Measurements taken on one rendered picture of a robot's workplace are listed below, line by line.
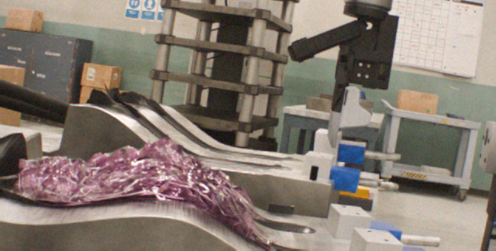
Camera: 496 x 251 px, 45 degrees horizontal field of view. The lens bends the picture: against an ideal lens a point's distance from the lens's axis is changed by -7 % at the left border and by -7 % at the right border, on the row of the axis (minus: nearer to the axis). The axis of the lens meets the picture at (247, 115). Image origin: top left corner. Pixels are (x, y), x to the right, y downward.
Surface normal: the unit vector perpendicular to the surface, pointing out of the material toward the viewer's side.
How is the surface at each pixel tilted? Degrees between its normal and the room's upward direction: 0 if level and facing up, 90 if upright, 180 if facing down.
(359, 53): 90
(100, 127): 90
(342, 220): 90
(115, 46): 90
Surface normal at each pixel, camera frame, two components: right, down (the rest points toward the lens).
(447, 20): -0.22, 0.04
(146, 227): 0.08, 0.08
